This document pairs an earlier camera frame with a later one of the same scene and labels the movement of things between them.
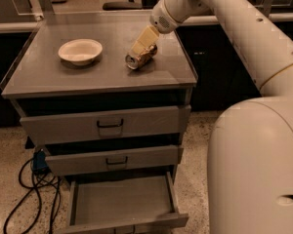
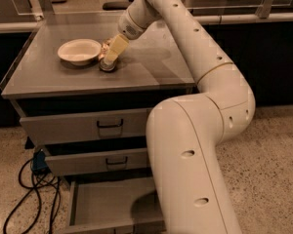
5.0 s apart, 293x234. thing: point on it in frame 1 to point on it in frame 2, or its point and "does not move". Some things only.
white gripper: [160, 18] to [129, 27]
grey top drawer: [102, 126] does not move
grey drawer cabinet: [108, 97] does not move
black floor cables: [40, 178] does not move
